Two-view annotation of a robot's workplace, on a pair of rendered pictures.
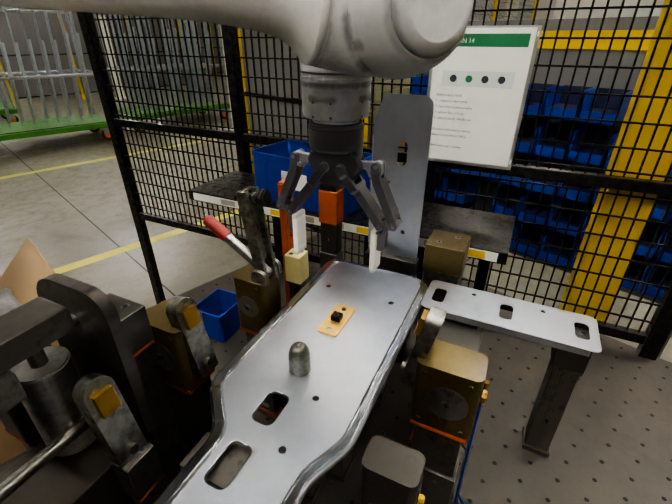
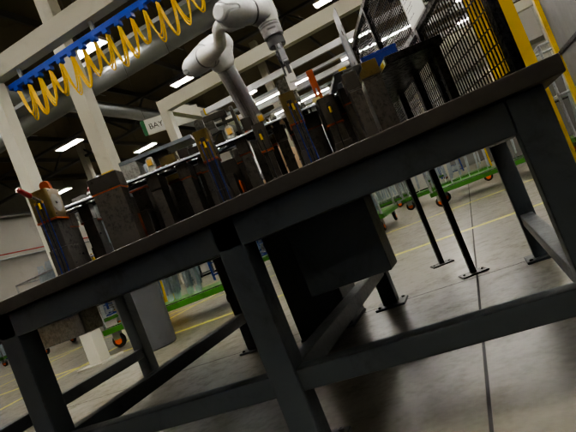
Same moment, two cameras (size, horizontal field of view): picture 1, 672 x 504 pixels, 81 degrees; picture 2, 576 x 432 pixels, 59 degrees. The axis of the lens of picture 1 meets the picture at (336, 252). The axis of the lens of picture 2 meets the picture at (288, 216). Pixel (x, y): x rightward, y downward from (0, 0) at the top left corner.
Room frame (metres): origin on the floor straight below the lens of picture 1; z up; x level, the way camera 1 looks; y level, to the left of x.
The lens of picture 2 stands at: (-0.53, -1.82, 0.57)
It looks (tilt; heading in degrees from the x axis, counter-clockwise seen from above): 2 degrees up; 66
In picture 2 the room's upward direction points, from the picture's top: 22 degrees counter-clockwise
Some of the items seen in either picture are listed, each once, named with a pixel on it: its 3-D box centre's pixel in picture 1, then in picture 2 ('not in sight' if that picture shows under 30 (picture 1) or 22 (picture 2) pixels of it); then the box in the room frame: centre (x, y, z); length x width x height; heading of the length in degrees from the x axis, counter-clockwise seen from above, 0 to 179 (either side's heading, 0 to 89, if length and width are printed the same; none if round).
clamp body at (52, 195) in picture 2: not in sight; (57, 236); (-0.50, 0.28, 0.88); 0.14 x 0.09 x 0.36; 64
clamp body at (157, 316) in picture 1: (186, 399); (278, 161); (0.47, 0.26, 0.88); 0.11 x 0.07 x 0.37; 64
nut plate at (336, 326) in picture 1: (336, 317); not in sight; (0.54, 0.00, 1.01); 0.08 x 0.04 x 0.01; 154
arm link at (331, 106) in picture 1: (336, 97); (272, 32); (0.54, 0.00, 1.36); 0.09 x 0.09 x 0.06
